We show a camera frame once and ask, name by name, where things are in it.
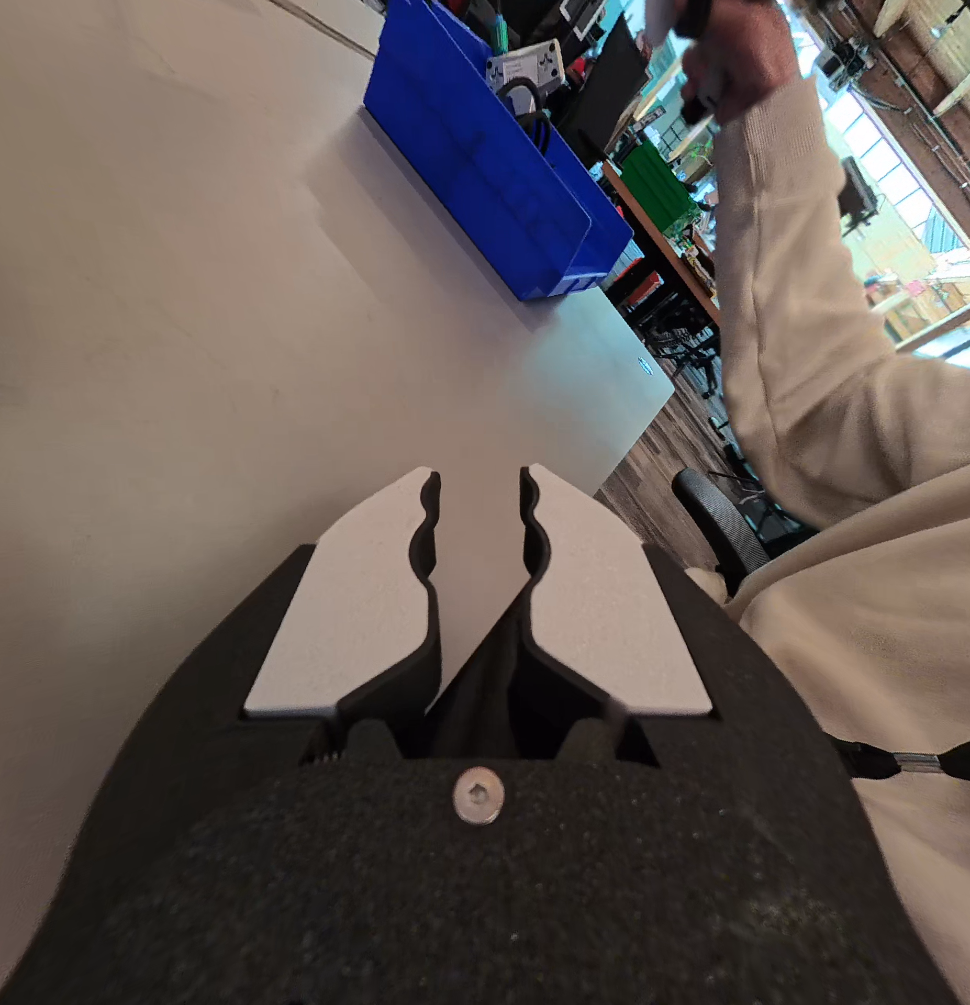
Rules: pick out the person's cream sweatshirt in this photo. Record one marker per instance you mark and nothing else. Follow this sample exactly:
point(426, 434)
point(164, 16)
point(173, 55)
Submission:
point(885, 628)

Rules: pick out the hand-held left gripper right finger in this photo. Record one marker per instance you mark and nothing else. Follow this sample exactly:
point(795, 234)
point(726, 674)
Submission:
point(618, 628)

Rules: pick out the person's right forearm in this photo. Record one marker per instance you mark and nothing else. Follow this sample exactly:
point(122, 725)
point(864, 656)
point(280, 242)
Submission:
point(783, 275)

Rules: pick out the black monitor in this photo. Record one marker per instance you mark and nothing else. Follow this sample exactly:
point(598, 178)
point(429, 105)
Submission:
point(855, 192)
point(610, 94)

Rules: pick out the blue plastic bin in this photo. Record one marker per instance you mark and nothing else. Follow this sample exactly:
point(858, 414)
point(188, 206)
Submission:
point(469, 157)

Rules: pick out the wooden table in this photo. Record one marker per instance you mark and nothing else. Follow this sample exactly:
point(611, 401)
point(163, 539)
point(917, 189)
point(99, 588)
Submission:
point(673, 263)

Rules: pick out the green corrugated bin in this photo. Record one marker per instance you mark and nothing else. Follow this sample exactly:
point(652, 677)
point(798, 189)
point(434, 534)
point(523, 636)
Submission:
point(657, 184)

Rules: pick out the silver hub adapter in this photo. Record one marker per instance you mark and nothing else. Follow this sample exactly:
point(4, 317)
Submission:
point(532, 67)

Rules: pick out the person's right hand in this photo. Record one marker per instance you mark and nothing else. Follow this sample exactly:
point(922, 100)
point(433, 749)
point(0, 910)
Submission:
point(748, 55)

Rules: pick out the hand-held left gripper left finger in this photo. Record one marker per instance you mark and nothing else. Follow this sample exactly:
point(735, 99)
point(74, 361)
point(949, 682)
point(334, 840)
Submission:
point(351, 628)

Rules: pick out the grey desk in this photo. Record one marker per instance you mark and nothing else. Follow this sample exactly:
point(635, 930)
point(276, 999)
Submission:
point(178, 314)

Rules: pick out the black office chair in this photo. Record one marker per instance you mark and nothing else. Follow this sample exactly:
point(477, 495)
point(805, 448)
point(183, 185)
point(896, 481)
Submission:
point(720, 526)

